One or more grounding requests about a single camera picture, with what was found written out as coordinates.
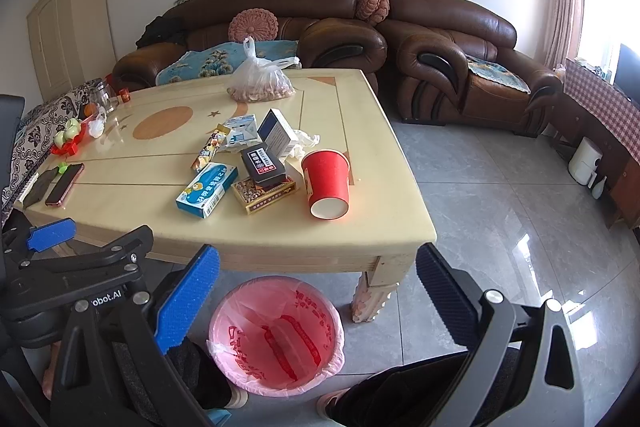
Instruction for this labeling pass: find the checkered cloth side table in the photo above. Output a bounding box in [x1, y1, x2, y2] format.
[550, 60, 639, 229]

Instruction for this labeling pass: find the red paper cup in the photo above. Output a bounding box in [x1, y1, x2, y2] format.
[300, 150, 350, 220]

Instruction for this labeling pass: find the blue floral sofa cover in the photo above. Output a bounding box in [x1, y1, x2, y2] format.
[155, 40, 298, 86]

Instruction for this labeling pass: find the pink knot cushion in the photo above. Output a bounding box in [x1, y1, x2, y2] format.
[355, 0, 390, 26]

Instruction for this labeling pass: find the brown leather armchair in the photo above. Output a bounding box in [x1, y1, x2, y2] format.
[376, 0, 562, 138]

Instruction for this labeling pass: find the floral patterned cloth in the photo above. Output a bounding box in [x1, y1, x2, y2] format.
[1, 78, 101, 225]

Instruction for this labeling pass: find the blue white medicine box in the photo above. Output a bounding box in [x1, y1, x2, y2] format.
[176, 162, 238, 219]

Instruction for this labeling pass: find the round pink cushion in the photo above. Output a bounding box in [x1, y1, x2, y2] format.
[228, 9, 279, 43]

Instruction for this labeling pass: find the gold purple card box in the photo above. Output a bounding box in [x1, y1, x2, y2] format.
[232, 176, 297, 215]

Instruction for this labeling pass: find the cream wooden coffee table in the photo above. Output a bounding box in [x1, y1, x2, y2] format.
[22, 69, 436, 323]

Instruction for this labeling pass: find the red fruit tray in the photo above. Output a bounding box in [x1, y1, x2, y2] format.
[50, 115, 96, 156]

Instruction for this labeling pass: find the pink smartphone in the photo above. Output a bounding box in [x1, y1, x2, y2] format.
[44, 164, 85, 207]

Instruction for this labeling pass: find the black small box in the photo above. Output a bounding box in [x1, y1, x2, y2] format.
[241, 144, 286, 188]

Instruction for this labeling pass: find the plastic bag of peanuts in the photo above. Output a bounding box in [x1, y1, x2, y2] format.
[227, 37, 302, 103]

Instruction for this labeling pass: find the glass jar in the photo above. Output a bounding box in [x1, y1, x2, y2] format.
[91, 78, 119, 114]

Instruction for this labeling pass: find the black clothing on sofa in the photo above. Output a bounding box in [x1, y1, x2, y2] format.
[136, 15, 186, 49]

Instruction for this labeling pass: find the navy white tall box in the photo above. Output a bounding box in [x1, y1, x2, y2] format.
[257, 108, 299, 158]

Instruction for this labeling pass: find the pink lined trash bin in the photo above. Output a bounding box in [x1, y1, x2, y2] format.
[206, 275, 345, 398]

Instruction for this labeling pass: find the yellow snack wrapper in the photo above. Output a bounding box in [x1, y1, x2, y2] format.
[191, 124, 231, 173]

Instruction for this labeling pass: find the small red cup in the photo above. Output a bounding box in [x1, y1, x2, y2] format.
[118, 89, 130, 103]

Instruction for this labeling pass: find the black smartphone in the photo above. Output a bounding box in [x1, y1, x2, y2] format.
[23, 167, 58, 209]

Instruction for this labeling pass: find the white blue milk carton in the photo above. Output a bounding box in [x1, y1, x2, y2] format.
[220, 114, 262, 152]

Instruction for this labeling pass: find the white air fryer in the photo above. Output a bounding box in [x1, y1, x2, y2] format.
[568, 136, 603, 188]

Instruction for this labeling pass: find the brown leather long sofa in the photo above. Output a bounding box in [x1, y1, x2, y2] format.
[113, 0, 387, 91]

